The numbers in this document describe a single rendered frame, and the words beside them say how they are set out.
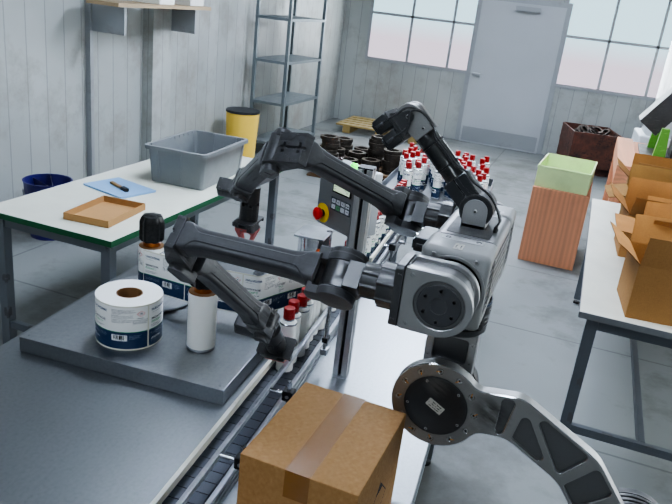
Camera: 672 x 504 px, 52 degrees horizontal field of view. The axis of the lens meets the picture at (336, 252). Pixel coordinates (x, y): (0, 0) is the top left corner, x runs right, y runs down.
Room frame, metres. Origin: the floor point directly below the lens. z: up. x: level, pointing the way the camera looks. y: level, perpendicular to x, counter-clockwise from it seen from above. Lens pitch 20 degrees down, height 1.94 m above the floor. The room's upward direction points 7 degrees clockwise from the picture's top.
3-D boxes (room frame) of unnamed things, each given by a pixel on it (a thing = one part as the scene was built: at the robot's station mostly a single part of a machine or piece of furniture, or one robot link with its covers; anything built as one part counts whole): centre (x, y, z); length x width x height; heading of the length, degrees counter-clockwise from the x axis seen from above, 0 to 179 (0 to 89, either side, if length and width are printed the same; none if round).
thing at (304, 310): (1.91, 0.08, 0.98); 0.05 x 0.05 x 0.20
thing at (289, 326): (1.81, 0.11, 0.98); 0.05 x 0.05 x 0.20
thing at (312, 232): (2.34, 0.08, 1.14); 0.14 x 0.11 x 0.01; 166
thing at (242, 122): (7.83, 1.23, 0.30); 0.39 x 0.38 x 0.61; 162
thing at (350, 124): (10.69, -0.55, 0.06); 1.39 x 0.96 x 0.13; 72
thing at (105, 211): (3.23, 1.15, 0.82); 0.34 x 0.24 x 0.04; 167
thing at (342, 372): (1.91, -0.06, 1.17); 0.04 x 0.04 x 0.67; 76
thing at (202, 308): (1.90, 0.38, 1.03); 0.09 x 0.09 x 0.30
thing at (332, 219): (1.99, -0.02, 1.38); 0.17 x 0.10 x 0.19; 41
